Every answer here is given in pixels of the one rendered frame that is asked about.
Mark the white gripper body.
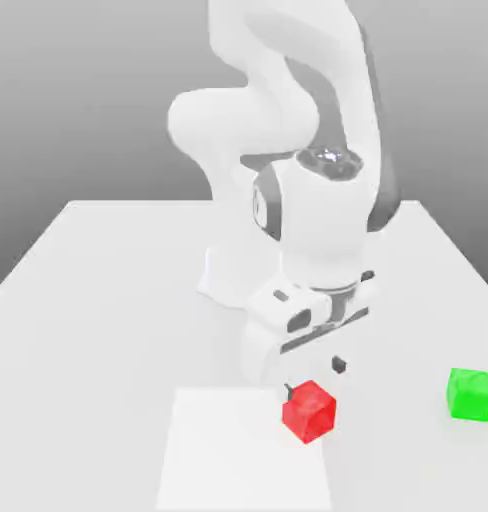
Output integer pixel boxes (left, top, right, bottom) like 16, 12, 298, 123
242, 306, 372, 388

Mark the small red cube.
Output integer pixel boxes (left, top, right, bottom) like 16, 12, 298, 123
281, 379, 338, 446

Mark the small green cube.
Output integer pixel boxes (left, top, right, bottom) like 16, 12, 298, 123
445, 367, 488, 422

